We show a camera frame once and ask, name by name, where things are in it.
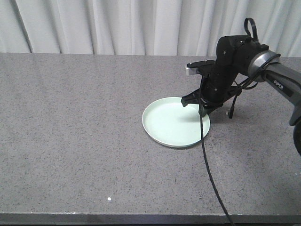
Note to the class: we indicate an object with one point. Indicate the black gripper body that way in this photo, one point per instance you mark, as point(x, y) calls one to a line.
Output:
point(234, 55)

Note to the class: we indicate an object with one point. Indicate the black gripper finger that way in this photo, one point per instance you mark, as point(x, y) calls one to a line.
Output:
point(205, 108)
point(191, 98)

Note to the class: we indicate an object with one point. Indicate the light green round plate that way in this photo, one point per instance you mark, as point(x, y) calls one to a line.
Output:
point(171, 124)

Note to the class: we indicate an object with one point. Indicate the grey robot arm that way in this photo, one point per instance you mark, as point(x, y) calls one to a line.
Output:
point(264, 67)

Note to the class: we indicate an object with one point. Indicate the white pleated curtain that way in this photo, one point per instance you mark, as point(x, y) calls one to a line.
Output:
point(144, 27)

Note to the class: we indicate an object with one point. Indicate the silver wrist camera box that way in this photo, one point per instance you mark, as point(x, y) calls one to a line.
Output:
point(191, 71)

